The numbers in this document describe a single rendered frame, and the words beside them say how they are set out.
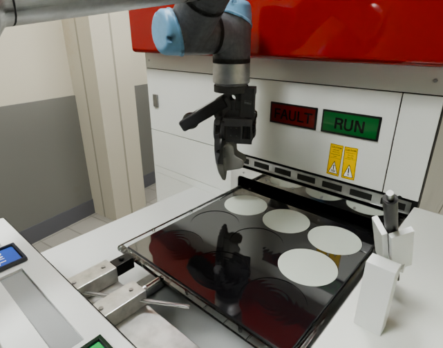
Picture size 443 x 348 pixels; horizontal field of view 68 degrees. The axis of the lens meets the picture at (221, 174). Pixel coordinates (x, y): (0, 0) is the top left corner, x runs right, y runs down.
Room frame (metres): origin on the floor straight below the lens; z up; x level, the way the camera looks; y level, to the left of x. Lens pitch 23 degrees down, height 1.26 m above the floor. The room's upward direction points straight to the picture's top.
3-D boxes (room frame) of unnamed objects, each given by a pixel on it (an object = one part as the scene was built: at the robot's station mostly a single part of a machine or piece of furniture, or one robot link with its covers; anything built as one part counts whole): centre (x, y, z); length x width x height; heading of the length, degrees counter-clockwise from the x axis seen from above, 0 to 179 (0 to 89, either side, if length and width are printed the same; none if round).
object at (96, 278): (0.43, 0.21, 0.89); 0.08 x 0.03 x 0.03; 138
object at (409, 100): (0.83, -0.07, 1.02); 0.81 x 0.03 x 0.40; 48
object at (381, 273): (0.29, -0.18, 1.03); 0.06 x 0.04 x 0.13; 138
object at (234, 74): (0.70, -0.02, 1.19); 0.08 x 0.08 x 0.05
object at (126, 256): (0.47, 0.17, 0.90); 0.04 x 0.02 x 0.03; 138
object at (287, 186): (0.70, -0.20, 0.89); 0.44 x 0.02 x 0.10; 48
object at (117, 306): (0.38, 0.15, 0.89); 0.08 x 0.03 x 0.03; 138
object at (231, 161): (0.68, -0.02, 1.01); 0.06 x 0.03 x 0.09; 78
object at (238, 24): (0.69, -0.02, 1.27); 0.09 x 0.08 x 0.11; 126
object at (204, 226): (0.53, -0.07, 0.90); 0.34 x 0.34 x 0.01; 48
